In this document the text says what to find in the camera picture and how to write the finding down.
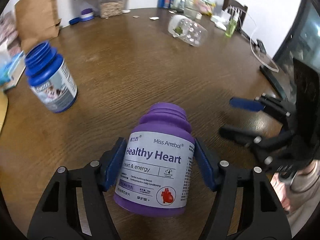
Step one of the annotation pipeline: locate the purple Healthy Heart bottle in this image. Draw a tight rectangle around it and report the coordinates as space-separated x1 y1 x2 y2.
114 102 195 217

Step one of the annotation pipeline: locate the black monitor stand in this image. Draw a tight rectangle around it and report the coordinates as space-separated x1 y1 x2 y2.
259 65 287 100

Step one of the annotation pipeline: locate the dark wooden chair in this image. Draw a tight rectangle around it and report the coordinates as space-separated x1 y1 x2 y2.
222 0 248 33

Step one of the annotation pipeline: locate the colourful snack packet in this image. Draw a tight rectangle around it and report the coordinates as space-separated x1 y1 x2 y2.
193 0 216 16

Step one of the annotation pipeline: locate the drinking glass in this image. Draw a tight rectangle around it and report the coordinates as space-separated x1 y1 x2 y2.
184 0 199 20

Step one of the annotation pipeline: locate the blue supplement bottle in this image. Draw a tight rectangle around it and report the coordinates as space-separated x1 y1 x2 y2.
25 41 78 113

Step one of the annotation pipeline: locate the blue tissue box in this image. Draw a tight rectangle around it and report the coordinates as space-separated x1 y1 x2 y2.
1 51 25 91

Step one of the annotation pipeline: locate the patterned fabric bag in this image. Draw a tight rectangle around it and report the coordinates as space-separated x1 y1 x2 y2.
1 11 22 57

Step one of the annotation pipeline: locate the clear container of grains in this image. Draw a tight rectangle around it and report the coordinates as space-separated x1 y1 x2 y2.
98 0 124 18

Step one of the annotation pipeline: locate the blue bottle cap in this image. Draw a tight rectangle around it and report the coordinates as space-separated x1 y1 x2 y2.
69 17 81 25

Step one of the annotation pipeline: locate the brown paper bag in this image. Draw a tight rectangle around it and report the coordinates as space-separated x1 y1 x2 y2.
15 0 61 53

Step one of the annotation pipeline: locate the purple white bottle cap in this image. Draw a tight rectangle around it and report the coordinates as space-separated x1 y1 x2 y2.
80 8 94 22

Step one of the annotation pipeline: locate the white cable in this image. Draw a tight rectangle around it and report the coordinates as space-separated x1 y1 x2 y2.
228 4 279 74

